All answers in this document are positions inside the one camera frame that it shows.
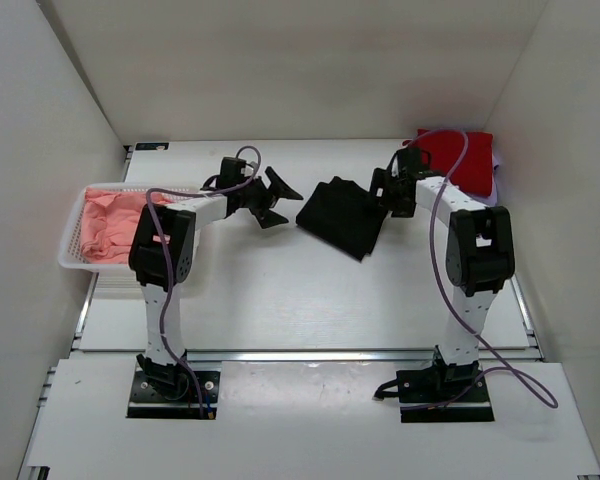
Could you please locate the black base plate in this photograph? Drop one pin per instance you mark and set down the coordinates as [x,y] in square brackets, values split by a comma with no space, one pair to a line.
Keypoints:
[440,393]
[150,399]

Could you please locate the white front board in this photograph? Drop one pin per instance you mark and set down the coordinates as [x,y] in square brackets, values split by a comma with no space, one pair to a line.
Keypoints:
[299,421]

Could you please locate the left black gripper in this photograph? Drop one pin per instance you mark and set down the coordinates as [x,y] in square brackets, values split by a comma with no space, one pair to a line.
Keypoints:
[277,190]

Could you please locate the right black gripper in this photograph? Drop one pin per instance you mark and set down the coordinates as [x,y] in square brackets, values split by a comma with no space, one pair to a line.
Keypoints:
[381,180]

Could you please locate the aluminium rail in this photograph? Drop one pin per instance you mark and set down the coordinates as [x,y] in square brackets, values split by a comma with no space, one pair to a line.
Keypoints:
[313,356]

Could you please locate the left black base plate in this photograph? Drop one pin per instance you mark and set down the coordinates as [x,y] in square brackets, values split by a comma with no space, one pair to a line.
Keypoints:
[150,399]

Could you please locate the small dark label sticker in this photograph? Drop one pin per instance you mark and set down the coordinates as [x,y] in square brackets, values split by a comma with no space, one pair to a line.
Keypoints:
[151,146]

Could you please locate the red folded t shirt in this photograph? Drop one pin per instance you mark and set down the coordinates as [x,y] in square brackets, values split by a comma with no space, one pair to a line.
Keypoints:
[442,148]

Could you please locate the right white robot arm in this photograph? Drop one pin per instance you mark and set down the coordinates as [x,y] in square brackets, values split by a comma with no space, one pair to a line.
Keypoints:
[479,255]

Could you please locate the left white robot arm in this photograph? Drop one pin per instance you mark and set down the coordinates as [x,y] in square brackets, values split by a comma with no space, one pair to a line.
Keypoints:
[165,355]

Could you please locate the black t shirt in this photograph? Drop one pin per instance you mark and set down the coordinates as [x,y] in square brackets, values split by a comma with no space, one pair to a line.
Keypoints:
[344,215]

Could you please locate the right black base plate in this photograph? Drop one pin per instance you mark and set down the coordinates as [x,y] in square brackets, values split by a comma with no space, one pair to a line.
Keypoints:
[440,393]

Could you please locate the white plastic basket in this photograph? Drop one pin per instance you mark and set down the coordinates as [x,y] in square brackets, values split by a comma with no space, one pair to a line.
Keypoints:
[148,231]

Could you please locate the pink t shirt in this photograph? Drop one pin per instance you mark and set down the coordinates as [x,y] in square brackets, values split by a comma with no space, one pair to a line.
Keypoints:
[108,225]

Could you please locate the lavender folded t shirt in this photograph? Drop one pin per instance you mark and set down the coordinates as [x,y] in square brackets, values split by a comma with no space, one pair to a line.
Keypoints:
[492,199]

